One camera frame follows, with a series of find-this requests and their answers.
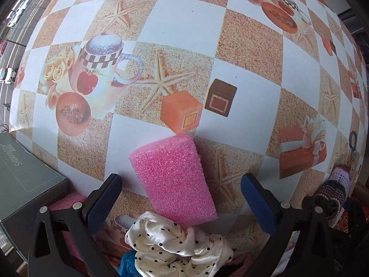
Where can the blue cloth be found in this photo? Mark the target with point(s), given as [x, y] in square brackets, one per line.
[126, 265]

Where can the white polka dot scrunchie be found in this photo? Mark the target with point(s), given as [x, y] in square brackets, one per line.
[161, 245]

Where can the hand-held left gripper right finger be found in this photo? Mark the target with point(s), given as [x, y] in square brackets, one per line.
[258, 205]

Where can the pink foam sponge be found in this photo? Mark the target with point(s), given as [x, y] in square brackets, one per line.
[170, 179]
[65, 203]

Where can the purple striped knitted item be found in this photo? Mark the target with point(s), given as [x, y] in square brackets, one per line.
[335, 183]

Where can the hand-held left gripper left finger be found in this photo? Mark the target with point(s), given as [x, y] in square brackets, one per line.
[102, 205]

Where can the checkered printed tablecloth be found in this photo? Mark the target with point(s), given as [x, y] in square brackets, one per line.
[201, 34]

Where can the grey and white cardboard box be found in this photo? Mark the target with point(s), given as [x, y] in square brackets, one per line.
[26, 179]

